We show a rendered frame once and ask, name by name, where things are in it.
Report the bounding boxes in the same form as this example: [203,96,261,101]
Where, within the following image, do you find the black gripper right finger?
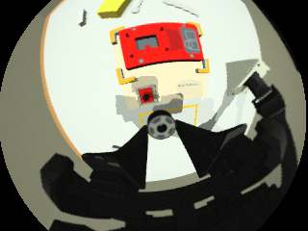
[176,119,247,178]

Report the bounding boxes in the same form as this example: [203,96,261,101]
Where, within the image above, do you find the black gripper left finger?
[81,126,149,189]

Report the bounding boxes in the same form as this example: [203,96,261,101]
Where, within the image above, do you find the yellow rectangular block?
[96,0,131,19]

